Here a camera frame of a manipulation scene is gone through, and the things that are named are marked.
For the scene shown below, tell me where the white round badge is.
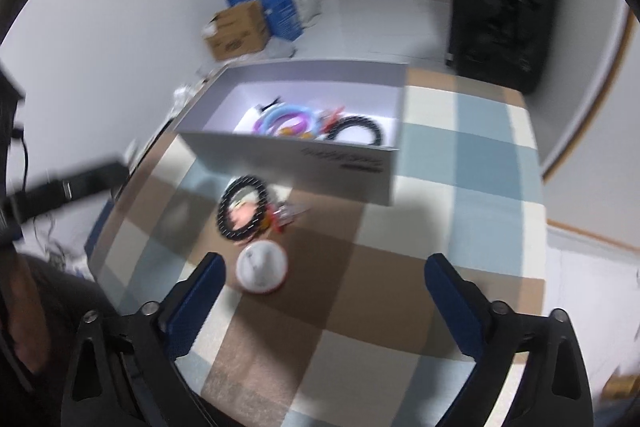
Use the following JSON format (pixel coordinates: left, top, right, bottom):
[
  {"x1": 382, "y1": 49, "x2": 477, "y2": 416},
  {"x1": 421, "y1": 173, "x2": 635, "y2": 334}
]
[{"x1": 235, "y1": 239, "x2": 288, "y2": 295}]

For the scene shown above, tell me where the black bead bracelet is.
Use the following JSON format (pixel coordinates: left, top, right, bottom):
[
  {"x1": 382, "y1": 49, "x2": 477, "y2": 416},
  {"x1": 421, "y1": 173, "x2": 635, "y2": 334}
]
[{"x1": 214, "y1": 173, "x2": 270, "y2": 244}]

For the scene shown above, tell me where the checkered table cloth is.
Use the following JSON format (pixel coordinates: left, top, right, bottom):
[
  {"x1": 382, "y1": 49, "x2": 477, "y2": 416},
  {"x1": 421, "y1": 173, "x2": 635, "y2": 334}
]
[{"x1": 90, "y1": 67, "x2": 547, "y2": 426}]

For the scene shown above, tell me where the left hand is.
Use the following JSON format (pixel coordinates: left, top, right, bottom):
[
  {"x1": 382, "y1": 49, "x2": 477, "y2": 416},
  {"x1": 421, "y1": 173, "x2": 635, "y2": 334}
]
[{"x1": 1, "y1": 248, "x2": 51, "y2": 374}]

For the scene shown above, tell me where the black spiral bracelet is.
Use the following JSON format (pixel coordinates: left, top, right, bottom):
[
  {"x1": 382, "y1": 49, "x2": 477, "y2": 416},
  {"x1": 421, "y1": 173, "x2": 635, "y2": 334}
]
[{"x1": 325, "y1": 115, "x2": 385, "y2": 148}]

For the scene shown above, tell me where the small red clear charm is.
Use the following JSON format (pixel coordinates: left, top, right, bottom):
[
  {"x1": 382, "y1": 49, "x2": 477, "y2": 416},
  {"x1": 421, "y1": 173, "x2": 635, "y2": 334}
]
[{"x1": 267, "y1": 202, "x2": 309, "y2": 233}]

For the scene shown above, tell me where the blue cardboard box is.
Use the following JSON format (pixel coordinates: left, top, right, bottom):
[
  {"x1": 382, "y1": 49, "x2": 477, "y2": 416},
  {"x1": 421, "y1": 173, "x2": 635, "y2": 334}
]
[{"x1": 228, "y1": 0, "x2": 303, "y2": 41}]

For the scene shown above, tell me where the brown cardboard box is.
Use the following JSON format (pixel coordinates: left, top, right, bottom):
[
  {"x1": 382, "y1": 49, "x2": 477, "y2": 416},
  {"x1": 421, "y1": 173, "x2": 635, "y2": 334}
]
[{"x1": 202, "y1": 0, "x2": 271, "y2": 62}]

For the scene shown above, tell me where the red clear hair clip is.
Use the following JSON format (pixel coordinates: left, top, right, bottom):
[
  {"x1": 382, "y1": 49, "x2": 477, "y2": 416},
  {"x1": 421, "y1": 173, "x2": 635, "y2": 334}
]
[{"x1": 318, "y1": 106, "x2": 345, "y2": 136}]

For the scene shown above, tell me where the blue ring bracelet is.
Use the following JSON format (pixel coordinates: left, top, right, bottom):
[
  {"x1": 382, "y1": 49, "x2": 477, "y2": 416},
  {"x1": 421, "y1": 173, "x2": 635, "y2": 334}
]
[{"x1": 261, "y1": 100, "x2": 327, "y2": 141}]

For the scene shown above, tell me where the grey cardboard box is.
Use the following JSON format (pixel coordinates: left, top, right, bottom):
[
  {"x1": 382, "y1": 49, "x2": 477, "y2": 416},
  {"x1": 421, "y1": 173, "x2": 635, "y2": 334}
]
[{"x1": 176, "y1": 60, "x2": 408, "y2": 205}]

